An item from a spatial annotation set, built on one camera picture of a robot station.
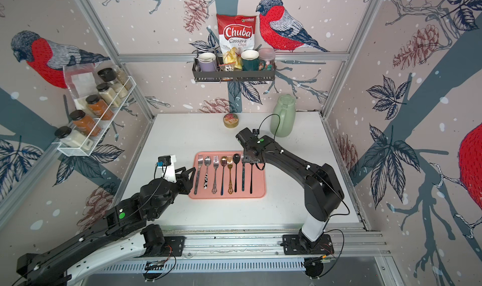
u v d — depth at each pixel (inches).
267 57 33.0
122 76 33.6
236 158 38.5
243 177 36.4
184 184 23.5
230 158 38.5
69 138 23.6
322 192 17.7
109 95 30.0
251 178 36.4
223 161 38.4
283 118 36.4
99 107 28.1
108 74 30.6
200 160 38.6
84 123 25.9
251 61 32.0
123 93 33.7
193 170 26.6
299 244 26.0
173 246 28.7
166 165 22.5
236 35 31.3
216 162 38.5
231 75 34.3
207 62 31.4
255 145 24.3
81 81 27.4
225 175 36.7
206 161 38.4
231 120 44.9
